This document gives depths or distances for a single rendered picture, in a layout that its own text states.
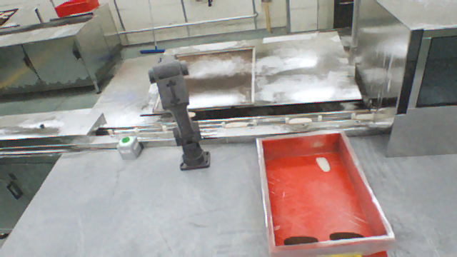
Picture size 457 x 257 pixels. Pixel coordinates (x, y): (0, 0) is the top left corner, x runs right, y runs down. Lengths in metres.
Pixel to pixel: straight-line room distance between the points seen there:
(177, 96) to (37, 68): 3.70
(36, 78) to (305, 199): 3.98
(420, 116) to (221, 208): 0.74
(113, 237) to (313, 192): 0.69
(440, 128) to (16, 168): 1.96
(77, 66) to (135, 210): 3.12
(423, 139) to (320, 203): 0.44
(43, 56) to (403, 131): 3.92
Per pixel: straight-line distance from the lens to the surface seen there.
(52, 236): 1.25
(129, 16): 5.42
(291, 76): 1.55
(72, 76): 4.21
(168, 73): 0.84
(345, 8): 2.92
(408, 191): 1.14
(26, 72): 4.57
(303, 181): 1.11
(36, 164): 1.82
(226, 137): 1.28
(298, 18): 4.71
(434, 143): 1.27
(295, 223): 0.99
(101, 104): 1.94
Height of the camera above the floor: 1.63
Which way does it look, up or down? 35 degrees down
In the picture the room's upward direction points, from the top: 10 degrees counter-clockwise
